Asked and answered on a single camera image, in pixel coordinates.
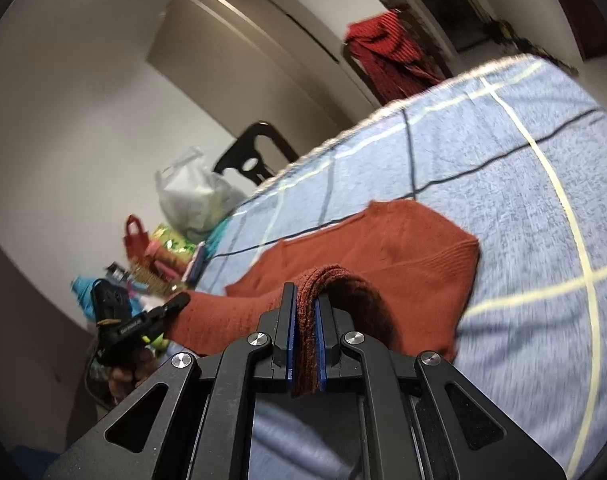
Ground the rust red knit sweater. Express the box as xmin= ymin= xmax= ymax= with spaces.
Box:
xmin=167 ymin=200 xmax=479 ymax=396

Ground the person's left hand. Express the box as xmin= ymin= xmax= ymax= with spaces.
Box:
xmin=108 ymin=348 xmax=157 ymax=404

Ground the pink lidded cup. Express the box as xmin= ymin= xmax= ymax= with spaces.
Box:
xmin=144 ymin=240 xmax=186 ymax=282

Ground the blue thermos jug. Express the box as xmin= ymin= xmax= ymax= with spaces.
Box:
xmin=72 ymin=276 xmax=98 ymax=323

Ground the dark blue flat case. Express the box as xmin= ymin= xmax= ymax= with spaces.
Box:
xmin=182 ymin=242 xmax=207 ymax=287

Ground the green floral box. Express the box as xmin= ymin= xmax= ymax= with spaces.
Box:
xmin=150 ymin=223 xmax=196 ymax=262

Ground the red gift bag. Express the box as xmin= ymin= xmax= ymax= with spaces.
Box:
xmin=122 ymin=214 xmax=150 ymax=268

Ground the white plastic bag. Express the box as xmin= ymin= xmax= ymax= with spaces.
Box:
xmin=155 ymin=148 xmax=247 ymax=243

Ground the black wooden chair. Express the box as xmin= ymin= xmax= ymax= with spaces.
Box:
xmin=212 ymin=122 xmax=299 ymax=185

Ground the blue checked table cloth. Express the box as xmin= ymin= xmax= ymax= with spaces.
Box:
xmin=197 ymin=55 xmax=607 ymax=479

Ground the red checked garment on chair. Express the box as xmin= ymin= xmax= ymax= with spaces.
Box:
xmin=343 ymin=10 xmax=445 ymax=104

